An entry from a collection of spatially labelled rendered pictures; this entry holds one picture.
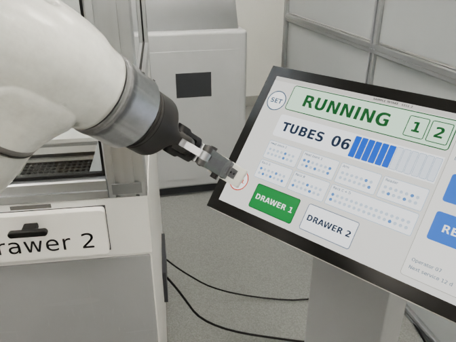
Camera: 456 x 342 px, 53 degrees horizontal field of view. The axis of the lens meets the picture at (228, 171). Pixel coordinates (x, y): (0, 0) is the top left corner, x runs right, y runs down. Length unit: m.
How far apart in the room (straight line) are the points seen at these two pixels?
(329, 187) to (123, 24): 0.45
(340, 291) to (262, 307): 1.17
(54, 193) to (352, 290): 0.62
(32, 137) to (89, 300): 0.73
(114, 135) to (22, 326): 0.80
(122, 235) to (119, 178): 0.14
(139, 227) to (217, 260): 1.35
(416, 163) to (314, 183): 0.17
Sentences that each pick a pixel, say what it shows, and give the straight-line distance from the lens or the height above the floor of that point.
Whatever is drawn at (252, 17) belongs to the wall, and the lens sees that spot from 4.35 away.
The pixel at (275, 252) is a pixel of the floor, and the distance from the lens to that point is 2.38.
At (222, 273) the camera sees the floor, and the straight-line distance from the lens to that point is 2.24.
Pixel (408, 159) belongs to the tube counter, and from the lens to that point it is 0.76.
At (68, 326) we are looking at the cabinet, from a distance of 1.19.
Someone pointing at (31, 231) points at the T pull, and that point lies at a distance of 0.98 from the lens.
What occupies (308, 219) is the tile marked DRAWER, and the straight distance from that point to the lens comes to 0.78.
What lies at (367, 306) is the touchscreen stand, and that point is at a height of 0.82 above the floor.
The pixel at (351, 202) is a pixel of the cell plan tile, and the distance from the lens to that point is 0.76.
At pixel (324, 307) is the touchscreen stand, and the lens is 0.97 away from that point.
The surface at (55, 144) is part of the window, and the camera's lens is 0.95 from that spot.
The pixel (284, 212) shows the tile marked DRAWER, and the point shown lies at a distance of 0.80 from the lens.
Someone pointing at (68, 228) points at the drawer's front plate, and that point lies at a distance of 1.00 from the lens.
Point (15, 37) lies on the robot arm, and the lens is 0.39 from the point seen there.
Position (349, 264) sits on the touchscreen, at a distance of 0.74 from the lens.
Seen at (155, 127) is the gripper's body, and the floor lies 1.24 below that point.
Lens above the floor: 1.41
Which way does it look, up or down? 26 degrees down
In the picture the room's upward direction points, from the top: straight up
